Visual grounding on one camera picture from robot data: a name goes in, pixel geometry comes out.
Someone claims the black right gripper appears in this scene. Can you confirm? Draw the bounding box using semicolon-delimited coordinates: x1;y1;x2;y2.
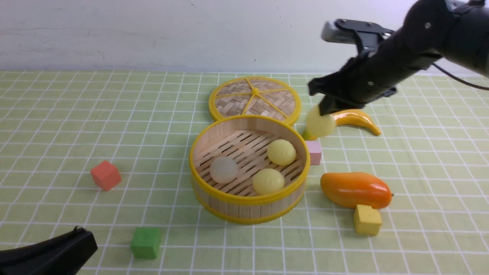
308;32;440;116

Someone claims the yellow bun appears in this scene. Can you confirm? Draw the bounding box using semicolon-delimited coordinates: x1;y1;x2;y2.
252;168;285;196
304;105;337;138
267;139;296;166

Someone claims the white steamed bun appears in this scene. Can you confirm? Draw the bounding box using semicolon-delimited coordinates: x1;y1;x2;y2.
210;157;239;184

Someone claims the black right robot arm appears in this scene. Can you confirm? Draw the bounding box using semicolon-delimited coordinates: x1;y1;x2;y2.
308;0;489;116

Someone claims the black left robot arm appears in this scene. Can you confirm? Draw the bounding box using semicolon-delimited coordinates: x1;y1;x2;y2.
0;226;98;275

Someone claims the woven bamboo steamer lid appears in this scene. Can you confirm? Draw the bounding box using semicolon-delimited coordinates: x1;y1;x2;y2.
208;76;301;126

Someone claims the bamboo steamer tray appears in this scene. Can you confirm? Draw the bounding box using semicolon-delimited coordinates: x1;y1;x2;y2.
189;115;310;224

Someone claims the yellow toy banana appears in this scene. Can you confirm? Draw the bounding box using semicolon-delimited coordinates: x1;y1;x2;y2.
302;109;382;141

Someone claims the pink wooden cube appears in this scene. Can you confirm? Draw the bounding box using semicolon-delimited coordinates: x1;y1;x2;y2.
304;140;322;165

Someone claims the orange toy mango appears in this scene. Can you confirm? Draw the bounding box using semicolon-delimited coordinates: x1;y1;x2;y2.
320;172;393;209

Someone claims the green checkered tablecloth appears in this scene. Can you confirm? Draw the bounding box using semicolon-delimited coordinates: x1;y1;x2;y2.
0;71;489;275

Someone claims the yellow wooden cube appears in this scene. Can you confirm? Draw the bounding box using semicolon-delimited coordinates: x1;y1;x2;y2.
353;205;382;236

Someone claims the green wooden cube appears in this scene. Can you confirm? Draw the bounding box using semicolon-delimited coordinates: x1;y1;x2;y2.
130;227;161;259

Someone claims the red wooden cube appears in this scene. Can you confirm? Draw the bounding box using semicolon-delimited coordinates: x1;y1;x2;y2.
90;160;122;191

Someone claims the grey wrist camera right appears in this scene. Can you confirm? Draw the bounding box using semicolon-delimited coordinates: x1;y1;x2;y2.
320;19;395;51

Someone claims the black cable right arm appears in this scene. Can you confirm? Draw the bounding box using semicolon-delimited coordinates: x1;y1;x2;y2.
432;63;489;91

